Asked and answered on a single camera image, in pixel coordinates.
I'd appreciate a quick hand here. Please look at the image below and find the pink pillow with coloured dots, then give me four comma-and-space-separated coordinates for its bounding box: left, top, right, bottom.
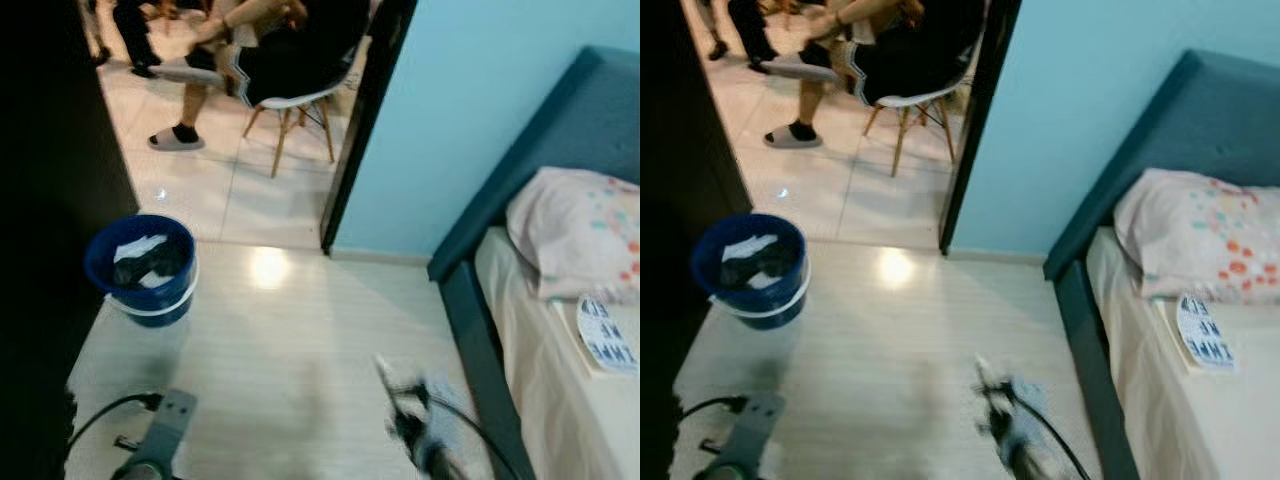
1113, 167, 1280, 304
506, 167, 641, 306

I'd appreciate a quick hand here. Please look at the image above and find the blue bucket with white rim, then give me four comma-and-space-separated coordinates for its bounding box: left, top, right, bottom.
690, 212, 811, 331
83, 213, 199, 329

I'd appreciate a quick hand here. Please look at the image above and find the white chair with wooden legs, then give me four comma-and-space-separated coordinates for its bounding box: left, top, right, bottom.
862, 40, 986, 179
240, 40, 366, 179

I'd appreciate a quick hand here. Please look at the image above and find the black door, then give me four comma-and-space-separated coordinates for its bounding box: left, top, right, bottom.
0, 0, 141, 480
640, 0, 751, 480

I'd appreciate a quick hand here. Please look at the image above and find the grey slide sandal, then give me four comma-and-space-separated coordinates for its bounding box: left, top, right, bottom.
150, 60, 226, 87
760, 55, 841, 86
148, 128, 206, 153
765, 125, 823, 151

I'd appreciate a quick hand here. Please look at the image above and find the seated person in black shorts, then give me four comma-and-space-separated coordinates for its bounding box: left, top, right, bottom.
765, 0, 986, 151
148, 0, 371, 151

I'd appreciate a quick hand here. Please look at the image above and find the standing person in black trousers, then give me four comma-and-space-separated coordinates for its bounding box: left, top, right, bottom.
80, 0, 161, 79
695, 0, 781, 76

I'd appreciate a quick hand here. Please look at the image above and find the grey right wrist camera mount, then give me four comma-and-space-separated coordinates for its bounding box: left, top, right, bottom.
1005, 378, 1051, 451
420, 378, 466, 451

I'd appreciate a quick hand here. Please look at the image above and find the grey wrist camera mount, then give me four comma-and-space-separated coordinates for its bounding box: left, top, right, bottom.
420, 378, 466, 451
720, 392, 786, 471
1005, 378, 1051, 451
135, 390, 198, 471

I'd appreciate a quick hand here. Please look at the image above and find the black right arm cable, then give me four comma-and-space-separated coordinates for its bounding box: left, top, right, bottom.
1030, 395, 1096, 480
430, 390, 526, 480

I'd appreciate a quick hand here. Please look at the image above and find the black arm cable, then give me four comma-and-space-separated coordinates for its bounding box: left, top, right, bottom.
65, 393, 161, 451
680, 395, 751, 421
430, 390, 526, 480
1030, 395, 1096, 480

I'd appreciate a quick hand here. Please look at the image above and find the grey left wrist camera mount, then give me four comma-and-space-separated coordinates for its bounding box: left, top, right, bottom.
720, 392, 786, 471
135, 390, 198, 471

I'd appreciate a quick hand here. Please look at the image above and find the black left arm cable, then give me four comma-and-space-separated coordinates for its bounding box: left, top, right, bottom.
65, 393, 161, 451
680, 395, 751, 421

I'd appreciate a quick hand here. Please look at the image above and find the black door frame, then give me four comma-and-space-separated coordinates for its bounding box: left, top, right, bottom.
938, 0, 1023, 256
320, 0, 419, 253

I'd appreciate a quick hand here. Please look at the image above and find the teal upholstered bed frame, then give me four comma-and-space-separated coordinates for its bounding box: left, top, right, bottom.
1043, 48, 1280, 480
428, 45, 641, 480

